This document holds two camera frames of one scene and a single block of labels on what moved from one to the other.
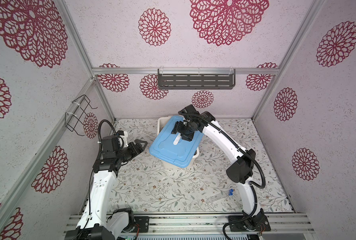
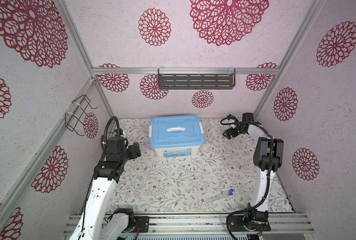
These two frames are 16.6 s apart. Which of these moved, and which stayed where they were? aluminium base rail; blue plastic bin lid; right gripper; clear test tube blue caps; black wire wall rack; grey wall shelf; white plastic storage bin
Moved: right gripper; blue plastic bin lid; white plastic storage bin
Stayed: black wire wall rack; clear test tube blue caps; aluminium base rail; grey wall shelf
